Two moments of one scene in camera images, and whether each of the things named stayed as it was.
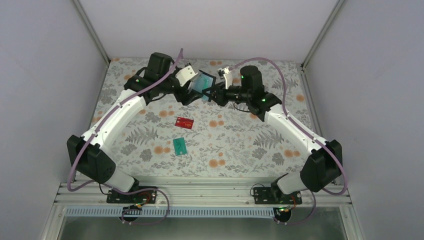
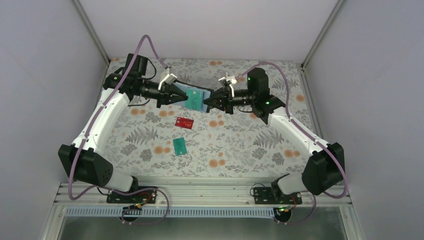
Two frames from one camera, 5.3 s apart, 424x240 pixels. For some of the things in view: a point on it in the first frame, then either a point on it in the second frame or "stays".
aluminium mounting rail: (202, 194) stays
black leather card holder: (204, 81) → (182, 105)
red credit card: (184, 122) stays
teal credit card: (179, 146) stays
